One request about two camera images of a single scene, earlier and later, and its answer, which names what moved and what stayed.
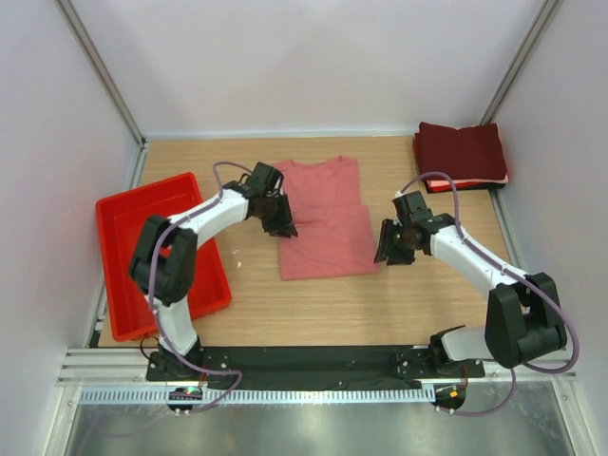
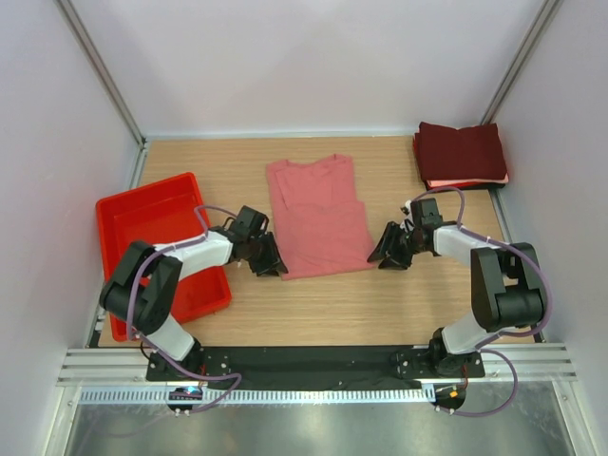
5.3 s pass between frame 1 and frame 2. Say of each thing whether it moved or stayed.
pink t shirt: stayed
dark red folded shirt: stayed
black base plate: stayed
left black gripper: moved
